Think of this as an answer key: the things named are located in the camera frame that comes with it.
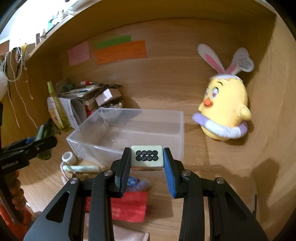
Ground white tape roll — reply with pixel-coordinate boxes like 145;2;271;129
61;151;77;165

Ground orange sticky note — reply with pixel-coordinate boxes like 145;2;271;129
95;40;147;65

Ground red white marker pen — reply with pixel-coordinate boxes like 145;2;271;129
80;81;96;86

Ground person's left hand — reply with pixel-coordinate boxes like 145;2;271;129
10;170;26;211

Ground lilac small bottle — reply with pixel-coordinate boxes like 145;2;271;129
136;178;151;192

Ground yellow chick plush toy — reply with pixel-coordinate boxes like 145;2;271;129
192;44;254;141

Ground white paper boxes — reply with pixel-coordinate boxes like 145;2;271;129
47;97;87;129

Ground pink sticky note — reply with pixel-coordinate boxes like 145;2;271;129
68;42;91;66

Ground green sticky note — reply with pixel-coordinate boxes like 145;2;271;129
96;35;132;50

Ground white cord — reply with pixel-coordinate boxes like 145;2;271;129
4;47;39;129

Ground yellow-green spray bottle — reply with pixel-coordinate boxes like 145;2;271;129
47;81;70;132

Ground red foil pouch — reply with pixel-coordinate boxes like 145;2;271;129
85;191;148;224

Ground pale green tube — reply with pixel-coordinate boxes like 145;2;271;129
62;165;101;173

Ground small pink white box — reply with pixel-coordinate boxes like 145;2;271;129
95;88;121;107

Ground stack of papers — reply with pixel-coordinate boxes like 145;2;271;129
59;84;122;100

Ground cream mahjong tile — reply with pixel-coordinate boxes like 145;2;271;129
130;145;164;171

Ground clear plastic storage box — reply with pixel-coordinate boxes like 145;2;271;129
66;108;184;168

